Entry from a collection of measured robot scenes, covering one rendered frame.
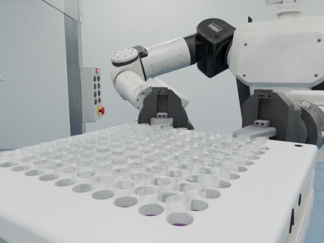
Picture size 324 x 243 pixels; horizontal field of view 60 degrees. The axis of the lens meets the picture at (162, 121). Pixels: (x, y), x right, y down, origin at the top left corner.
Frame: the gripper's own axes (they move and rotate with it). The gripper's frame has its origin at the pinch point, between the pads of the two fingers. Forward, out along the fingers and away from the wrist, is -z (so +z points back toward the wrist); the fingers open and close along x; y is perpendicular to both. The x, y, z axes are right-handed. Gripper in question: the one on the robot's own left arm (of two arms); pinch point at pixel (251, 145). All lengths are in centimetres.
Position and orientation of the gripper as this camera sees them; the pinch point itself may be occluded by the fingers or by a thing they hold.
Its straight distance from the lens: 33.4
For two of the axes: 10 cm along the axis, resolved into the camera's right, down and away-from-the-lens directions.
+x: -0.1, 9.9, 1.5
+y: -7.5, -1.0, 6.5
